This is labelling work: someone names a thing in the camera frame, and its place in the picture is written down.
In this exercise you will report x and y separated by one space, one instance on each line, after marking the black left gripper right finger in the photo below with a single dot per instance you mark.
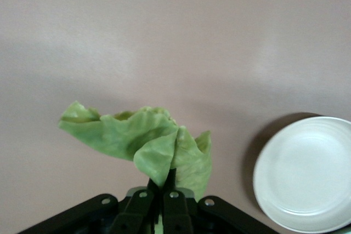
176 212

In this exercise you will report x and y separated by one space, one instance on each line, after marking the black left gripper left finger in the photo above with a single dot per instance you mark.
137 212

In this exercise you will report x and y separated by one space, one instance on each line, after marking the green lettuce leaf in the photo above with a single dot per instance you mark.
153 141

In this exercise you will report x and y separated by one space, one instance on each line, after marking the beige plate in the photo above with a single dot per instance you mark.
307 173

